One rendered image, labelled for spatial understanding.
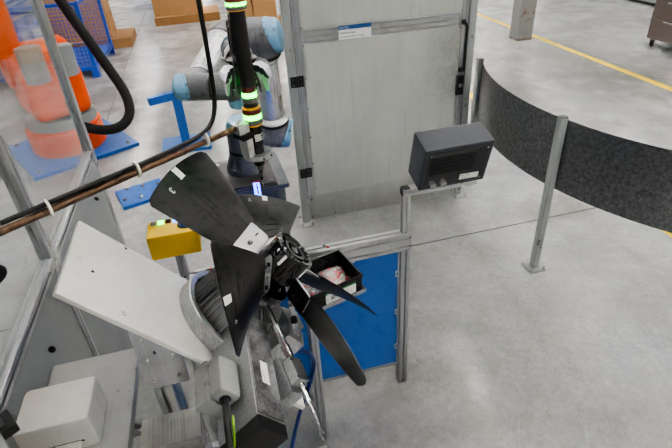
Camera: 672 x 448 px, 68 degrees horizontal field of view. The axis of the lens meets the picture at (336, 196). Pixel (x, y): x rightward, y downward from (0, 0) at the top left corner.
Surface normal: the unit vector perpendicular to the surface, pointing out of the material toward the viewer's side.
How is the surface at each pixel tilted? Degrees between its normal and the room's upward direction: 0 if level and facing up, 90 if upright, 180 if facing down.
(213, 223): 55
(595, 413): 0
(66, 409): 0
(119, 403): 0
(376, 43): 90
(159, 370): 90
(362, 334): 90
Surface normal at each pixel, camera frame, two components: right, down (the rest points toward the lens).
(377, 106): 0.26, 0.50
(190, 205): 0.60, -0.29
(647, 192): -0.67, 0.41
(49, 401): -0.05, -0.85
